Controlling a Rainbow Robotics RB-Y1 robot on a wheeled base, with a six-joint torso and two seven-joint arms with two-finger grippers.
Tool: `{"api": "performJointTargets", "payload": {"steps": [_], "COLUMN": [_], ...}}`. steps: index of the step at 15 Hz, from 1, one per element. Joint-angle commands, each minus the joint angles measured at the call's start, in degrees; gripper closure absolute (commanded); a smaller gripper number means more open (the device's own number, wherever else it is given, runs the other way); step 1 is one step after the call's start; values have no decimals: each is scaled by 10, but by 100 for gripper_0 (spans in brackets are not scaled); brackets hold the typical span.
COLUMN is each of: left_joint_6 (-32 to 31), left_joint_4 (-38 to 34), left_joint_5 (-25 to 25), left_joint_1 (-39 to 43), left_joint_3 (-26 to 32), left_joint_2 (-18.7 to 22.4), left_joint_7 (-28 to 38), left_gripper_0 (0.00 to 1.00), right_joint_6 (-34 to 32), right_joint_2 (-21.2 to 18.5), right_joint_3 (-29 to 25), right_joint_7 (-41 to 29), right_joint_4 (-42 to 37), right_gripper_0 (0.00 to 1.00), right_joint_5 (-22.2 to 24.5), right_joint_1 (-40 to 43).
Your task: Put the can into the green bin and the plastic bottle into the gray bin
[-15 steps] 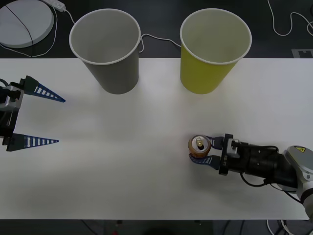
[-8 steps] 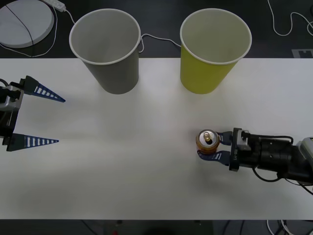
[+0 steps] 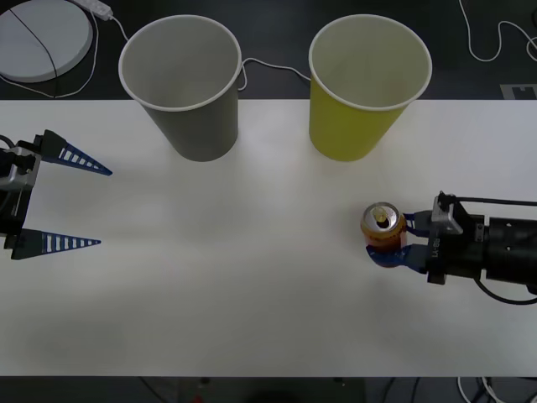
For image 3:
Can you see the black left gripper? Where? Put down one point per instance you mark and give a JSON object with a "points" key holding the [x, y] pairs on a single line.
{"points": [[17, 214]]}

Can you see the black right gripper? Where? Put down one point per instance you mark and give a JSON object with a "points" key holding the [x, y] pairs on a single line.
{"points": [[455, 256]]}

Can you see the orange drink can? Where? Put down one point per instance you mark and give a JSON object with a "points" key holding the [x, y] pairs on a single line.
{"points": [[384, 233]]}

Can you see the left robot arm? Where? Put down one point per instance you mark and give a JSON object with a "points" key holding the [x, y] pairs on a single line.
{"points": [[17, 172]]}

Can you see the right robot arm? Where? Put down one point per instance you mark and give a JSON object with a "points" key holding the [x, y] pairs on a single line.
{"points": [[512, 247]]}

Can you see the yellow-green plastic waste bin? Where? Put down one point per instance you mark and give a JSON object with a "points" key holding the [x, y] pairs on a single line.
{"points": [[348, 126]]}

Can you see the round white disc base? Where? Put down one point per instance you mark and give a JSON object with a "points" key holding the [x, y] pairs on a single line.
{"points": [[38, 54]]}

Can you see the grey plastic waste bin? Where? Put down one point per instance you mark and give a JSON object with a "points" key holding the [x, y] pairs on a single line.
{"points": [[197, 121]]}

